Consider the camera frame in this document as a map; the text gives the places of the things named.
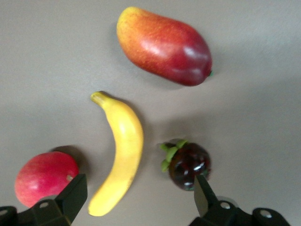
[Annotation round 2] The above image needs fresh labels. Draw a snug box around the dark purple mangosteen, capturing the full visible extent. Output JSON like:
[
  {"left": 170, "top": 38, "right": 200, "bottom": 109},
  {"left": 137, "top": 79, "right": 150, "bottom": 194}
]
[{"left": 160, "top": 139, "right": 212, "bottom": 191}]

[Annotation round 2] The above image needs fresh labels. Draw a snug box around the red yellow mango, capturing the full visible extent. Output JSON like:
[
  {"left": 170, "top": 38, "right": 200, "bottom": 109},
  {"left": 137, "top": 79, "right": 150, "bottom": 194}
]
[{"left": 116, "top": 6, "right": 214, "bottom": 87}]

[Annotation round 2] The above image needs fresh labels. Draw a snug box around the yellow banana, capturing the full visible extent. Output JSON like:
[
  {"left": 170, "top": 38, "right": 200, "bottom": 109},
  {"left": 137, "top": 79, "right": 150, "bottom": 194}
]
[{"left": 87, "top": 91, "right": 144, "bottom": 217}]

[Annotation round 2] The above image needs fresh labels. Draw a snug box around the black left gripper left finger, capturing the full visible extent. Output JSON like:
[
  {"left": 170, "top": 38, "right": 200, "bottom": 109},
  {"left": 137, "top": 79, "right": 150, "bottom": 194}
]
[{"left": 0, "top": 173, "right": 88, "bottom": 226}]

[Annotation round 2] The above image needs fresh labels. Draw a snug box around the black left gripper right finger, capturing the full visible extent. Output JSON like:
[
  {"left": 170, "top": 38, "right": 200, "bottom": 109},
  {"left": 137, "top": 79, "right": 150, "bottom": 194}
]
[{"left": 188, "top": 173, "right": 292, "bottom": 226}]

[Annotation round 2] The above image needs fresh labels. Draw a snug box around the red peach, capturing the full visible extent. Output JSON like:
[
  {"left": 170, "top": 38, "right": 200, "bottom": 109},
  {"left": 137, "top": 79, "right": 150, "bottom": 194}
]
[{"left": 14, "top": 151, "right": 80, "bottom": 208}]

